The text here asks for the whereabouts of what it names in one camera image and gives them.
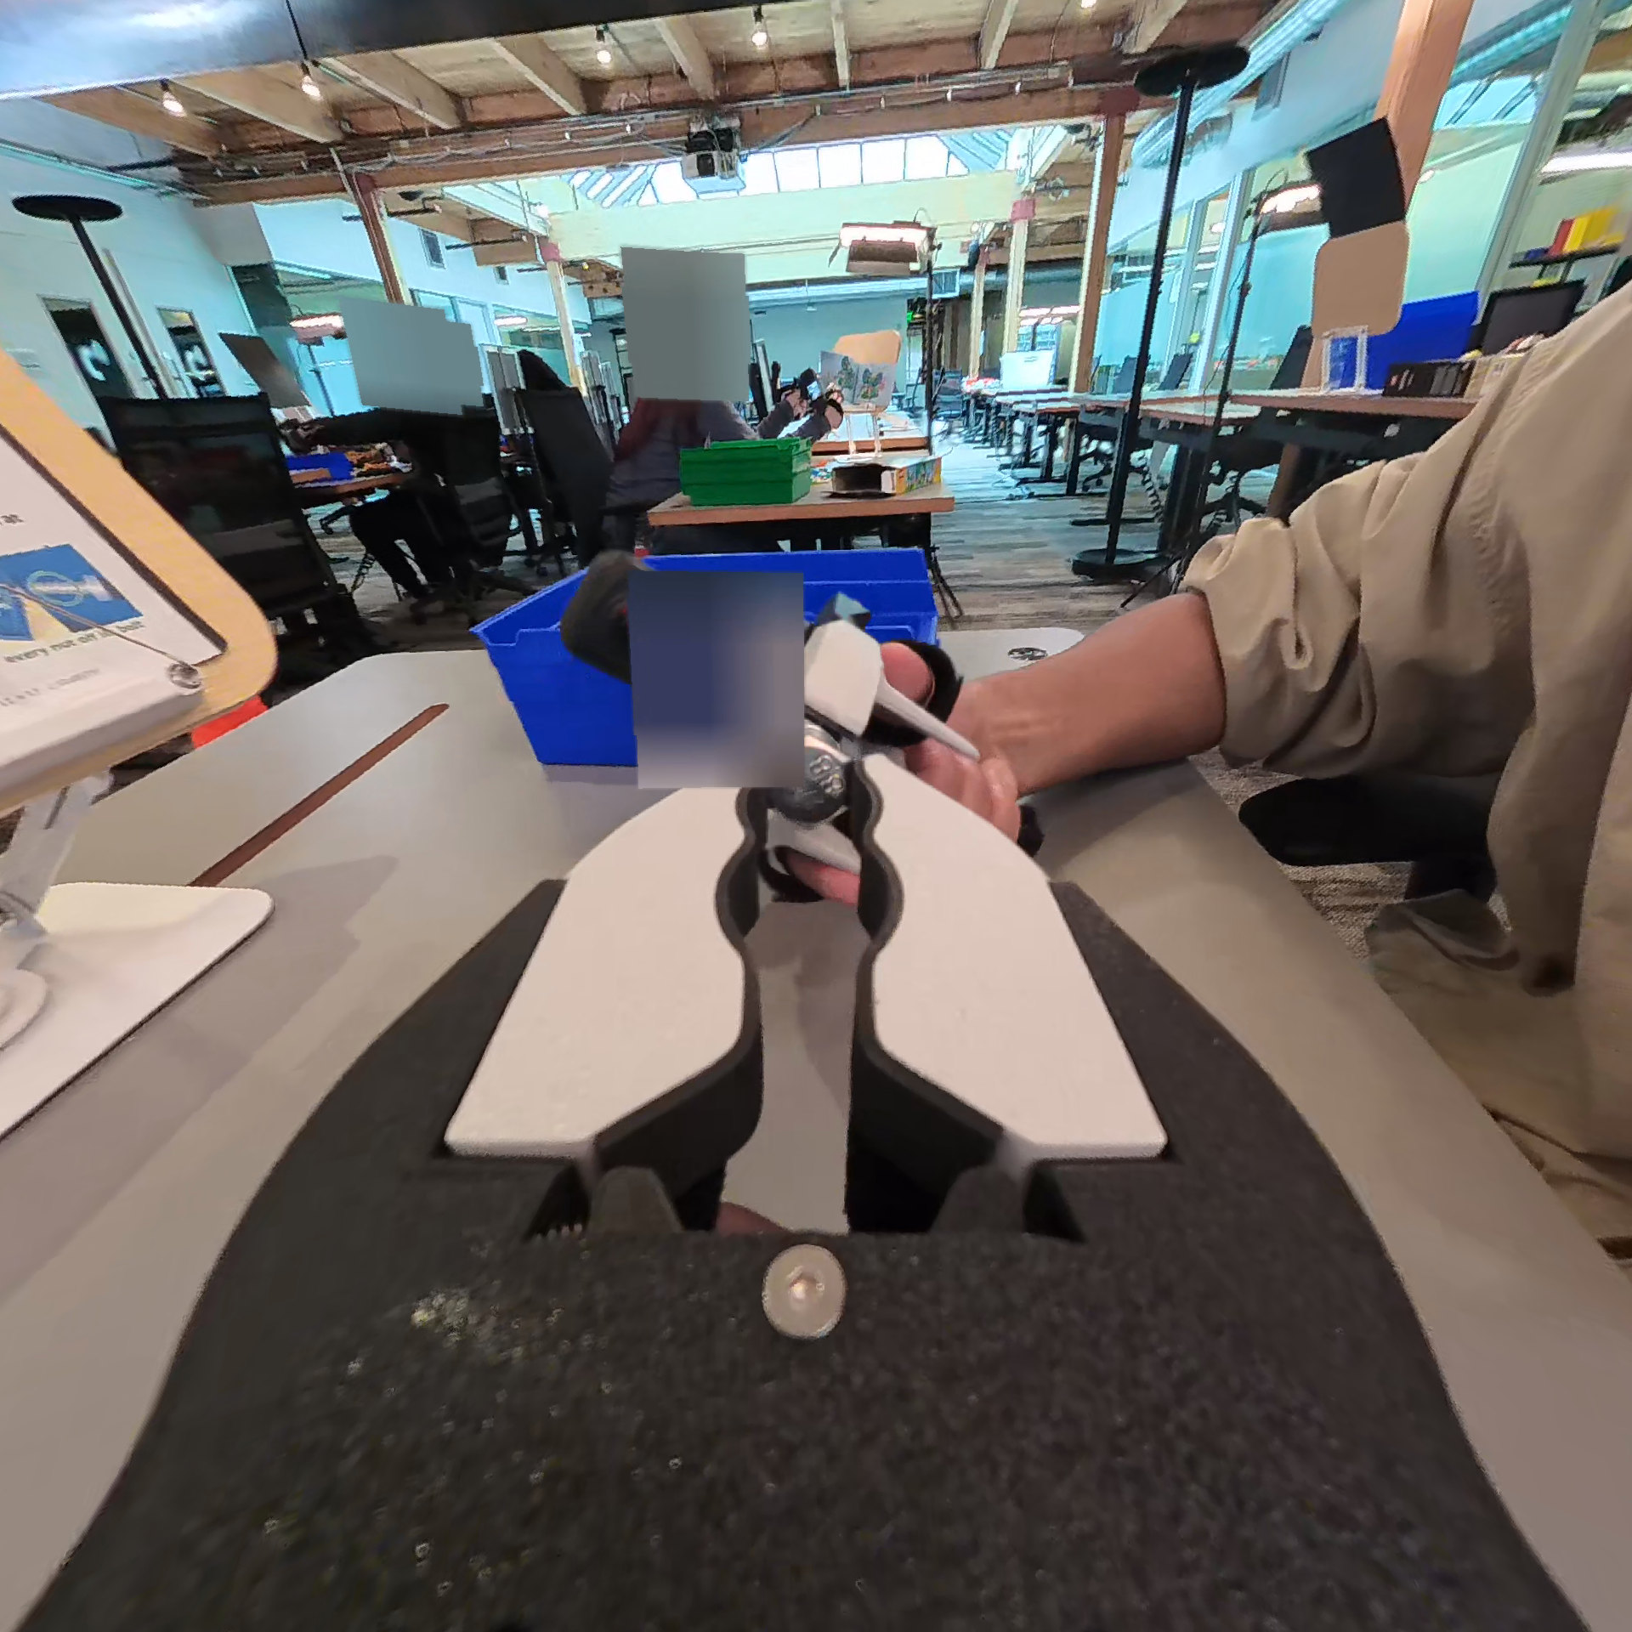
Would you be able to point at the person's right hand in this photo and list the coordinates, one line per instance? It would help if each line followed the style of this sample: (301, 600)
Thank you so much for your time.
(982, 765)

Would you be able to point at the green crate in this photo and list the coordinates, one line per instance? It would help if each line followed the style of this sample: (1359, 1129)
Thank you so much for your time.
(745, 472)

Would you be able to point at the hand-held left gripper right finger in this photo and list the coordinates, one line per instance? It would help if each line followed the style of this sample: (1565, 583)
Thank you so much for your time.
(1010, 1020)

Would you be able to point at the black mesh office chair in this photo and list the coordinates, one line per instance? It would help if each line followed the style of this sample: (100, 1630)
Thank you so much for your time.
(219, 497)

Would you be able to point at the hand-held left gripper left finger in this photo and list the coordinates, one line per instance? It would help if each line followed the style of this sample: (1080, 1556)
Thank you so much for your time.
(613, 1020)

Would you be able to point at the blue bin with black divider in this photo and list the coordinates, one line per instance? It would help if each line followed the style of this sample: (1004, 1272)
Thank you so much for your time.
(549, 690)

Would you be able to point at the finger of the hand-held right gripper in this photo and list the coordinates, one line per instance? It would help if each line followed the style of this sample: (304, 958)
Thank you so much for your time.
(850, 684)
(813, 841)

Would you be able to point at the black floor lamp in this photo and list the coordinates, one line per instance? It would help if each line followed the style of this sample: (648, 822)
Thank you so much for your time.
(65, 206)
(1186, 72)

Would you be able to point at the instruction board on white stand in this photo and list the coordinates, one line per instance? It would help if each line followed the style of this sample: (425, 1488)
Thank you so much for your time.
(79, 612)

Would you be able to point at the orange traffic cone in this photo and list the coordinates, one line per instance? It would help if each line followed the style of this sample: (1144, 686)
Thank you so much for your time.
(227, 723)

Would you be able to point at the steel hex bolt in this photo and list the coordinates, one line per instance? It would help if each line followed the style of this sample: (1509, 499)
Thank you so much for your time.
(823, 771)

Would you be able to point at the wooden side table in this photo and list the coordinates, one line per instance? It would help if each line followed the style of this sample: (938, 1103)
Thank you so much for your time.
(817, 511)

